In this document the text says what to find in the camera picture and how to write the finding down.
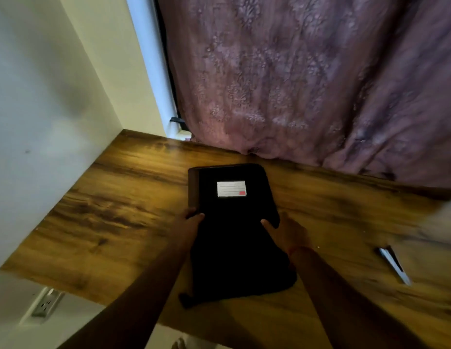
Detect person's right hand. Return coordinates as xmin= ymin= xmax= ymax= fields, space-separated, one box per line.
xmin=261 ymin=212 xmax=313 ymax=256

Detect purple patterned curtain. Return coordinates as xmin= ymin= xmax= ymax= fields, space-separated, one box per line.
xmin=156 ymin=0 xmax=451 ymax=190

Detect person's right forearm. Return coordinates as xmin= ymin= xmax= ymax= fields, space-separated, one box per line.
xmin=288 ymin=246 xmax=430 ymax=349

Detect white pen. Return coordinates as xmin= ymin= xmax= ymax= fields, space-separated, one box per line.
xmin=378 ymin=246 xmax=412 ymax=286

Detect person's left forearm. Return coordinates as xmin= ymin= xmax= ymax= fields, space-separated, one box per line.
xmin=56 ymin=243 xmax=191 ymax=349

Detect white wall power outlet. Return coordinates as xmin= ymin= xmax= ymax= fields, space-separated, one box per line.
xmin=31 ymin=288 xmax=65 ymax=319

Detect person's left hand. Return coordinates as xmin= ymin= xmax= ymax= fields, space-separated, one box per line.
xmin=169 ymin=207 xmax=205 ymax=252

